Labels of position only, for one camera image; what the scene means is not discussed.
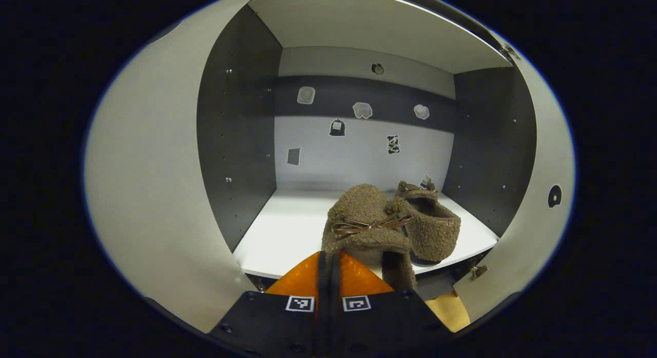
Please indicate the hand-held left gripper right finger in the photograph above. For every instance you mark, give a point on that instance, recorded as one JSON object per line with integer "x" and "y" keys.
{"x": 390, "y": 322}

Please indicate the white shoe cabinet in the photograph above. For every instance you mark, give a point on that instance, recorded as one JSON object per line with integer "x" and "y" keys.
{"x": 359, "y": 163}

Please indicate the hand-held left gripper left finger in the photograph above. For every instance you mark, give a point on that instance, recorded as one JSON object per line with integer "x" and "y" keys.
{"x": 267, "y": 322}

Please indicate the brown fuzzy shoe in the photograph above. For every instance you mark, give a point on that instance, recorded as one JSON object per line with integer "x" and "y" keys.
{"x": 433, "y": 230}
{"x": 359, "y": 209}

